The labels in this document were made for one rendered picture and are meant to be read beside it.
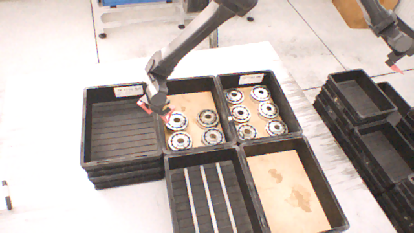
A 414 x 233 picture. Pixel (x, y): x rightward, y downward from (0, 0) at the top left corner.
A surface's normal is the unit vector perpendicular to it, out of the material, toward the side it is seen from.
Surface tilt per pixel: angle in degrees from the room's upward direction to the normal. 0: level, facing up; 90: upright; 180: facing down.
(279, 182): 0
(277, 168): 0
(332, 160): 0
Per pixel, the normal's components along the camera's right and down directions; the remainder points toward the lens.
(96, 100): 0.22, 0.79
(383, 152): 0.10, -0.60
